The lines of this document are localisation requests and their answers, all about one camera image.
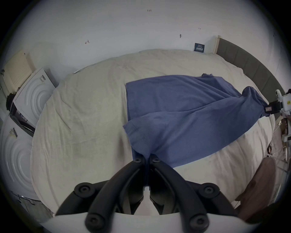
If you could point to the bed with beige sheet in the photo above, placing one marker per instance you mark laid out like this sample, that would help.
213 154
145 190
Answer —
86 122

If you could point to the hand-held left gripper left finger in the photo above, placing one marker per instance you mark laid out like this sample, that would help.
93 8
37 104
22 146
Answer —
118 182

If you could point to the grey padded headboard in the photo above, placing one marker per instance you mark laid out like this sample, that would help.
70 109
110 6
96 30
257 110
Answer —
251 61

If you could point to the cream perforated basket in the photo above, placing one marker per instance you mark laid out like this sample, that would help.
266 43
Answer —
17 71

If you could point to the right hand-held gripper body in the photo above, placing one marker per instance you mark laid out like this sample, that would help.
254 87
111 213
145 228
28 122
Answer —
285 102

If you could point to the dark blue card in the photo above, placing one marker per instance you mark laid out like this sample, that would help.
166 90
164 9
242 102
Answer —
199 47

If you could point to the dark blue shirt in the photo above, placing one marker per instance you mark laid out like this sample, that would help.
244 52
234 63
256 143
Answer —
181 118

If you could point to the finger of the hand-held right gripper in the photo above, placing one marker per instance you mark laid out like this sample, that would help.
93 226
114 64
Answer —
267 110

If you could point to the person's right hand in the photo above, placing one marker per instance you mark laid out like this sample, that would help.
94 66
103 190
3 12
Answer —
284 124

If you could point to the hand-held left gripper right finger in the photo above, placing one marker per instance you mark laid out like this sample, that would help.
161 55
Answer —
175 182

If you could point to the white washing machine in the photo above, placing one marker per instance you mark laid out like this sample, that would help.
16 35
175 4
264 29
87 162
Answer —
16 159
34 100

